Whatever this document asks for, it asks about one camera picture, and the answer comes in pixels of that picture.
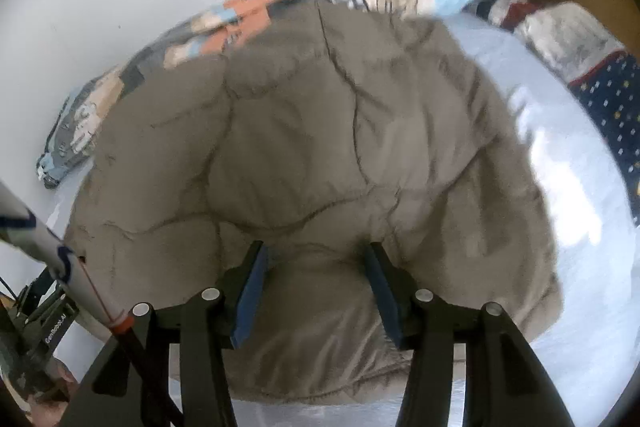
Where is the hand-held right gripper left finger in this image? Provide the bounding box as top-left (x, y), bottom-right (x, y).
top-left (60, 241), bottom-right (271, 427)

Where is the white sleeve arm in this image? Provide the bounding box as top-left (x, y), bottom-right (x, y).
top-left (0, 179), bottom-right (186, 427)

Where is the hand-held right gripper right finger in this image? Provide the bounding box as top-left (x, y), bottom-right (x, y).
top-left (362, 243), bottom-right (576, 427)

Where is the olive hooded puffer jacket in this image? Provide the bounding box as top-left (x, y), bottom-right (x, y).
top-left (65, 0), bottom-right (563, 405)

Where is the person's left hand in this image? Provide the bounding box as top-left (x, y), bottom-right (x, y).
top-left (27, 357), bottom-right (78, 425)

